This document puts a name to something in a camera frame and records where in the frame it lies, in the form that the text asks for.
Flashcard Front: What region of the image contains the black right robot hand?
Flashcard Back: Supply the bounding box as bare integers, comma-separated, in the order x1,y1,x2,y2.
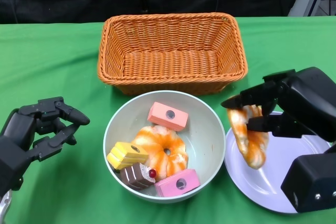
220,67,336,214

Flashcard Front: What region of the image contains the pink layered cake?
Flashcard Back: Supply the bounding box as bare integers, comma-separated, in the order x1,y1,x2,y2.
154,168,201,198

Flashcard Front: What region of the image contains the green tablecloth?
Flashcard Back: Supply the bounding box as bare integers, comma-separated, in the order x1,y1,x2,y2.
0,15,336,224

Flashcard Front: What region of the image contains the pale green bowl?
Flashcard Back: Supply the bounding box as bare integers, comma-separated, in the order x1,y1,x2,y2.
103,90,226,204

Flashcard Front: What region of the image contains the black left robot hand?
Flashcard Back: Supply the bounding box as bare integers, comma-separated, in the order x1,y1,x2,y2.
0,97,90,198

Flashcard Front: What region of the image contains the yellow layered cake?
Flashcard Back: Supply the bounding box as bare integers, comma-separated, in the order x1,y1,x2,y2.
106,142,149,170

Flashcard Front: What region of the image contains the salmon block cake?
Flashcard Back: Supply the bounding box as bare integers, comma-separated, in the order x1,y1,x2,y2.
147,102,189,132

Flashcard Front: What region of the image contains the chocolate layered cake with cherry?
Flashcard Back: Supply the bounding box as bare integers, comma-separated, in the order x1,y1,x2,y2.
120,163,158,191

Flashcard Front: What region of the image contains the lavender plate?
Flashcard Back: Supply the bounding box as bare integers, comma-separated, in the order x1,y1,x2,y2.
224,111,333,214

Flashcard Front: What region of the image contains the orange swirl ring bread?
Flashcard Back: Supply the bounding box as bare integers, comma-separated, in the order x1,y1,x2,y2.
227,97,270,169
131,125,189,179

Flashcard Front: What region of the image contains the orange wicker basket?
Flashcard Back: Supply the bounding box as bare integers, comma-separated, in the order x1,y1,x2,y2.
97,13,249,96

